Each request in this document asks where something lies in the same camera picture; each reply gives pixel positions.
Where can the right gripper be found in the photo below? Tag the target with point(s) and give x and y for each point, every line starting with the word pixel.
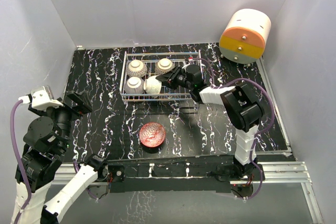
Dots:
pixel 171 77

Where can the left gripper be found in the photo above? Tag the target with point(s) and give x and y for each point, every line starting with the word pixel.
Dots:
pixel 83 105

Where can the brown scale patterned bowl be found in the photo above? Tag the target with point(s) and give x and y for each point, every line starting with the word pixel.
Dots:
pixel 163 66

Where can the green patterned bowl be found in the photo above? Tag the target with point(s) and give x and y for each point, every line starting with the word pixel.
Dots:
pixel 152 85

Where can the brown spoke patterned bowl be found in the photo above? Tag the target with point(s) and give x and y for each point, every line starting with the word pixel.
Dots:
pixel 136 68

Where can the purple striped bowl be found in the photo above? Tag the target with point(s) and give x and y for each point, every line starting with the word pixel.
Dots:
pixel 134 85

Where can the red patterned bowl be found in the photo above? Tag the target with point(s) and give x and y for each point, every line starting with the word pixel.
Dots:
pixel 152 134

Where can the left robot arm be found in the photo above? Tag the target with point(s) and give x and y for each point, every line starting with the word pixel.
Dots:
pixel 46 142

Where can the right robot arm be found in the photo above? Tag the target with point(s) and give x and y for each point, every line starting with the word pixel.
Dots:
pixel 243 110

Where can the round drawer cabinet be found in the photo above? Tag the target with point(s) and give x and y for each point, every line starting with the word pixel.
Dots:
pixel 244 38

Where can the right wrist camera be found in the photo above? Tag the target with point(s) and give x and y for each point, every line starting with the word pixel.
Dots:
pixel 190 61

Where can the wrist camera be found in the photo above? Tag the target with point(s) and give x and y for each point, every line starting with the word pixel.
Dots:
pixel 41 98
pixel 190 61

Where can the white wire dish rack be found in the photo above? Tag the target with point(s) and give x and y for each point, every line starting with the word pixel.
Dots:
pixel 194 75

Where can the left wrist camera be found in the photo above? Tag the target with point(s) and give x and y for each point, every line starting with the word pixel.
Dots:
pixel 41 98

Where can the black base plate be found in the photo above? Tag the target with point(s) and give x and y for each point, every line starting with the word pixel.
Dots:
pixel 194 173

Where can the aluminium frame rail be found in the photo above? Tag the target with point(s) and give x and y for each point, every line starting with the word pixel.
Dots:
pixel 287 172

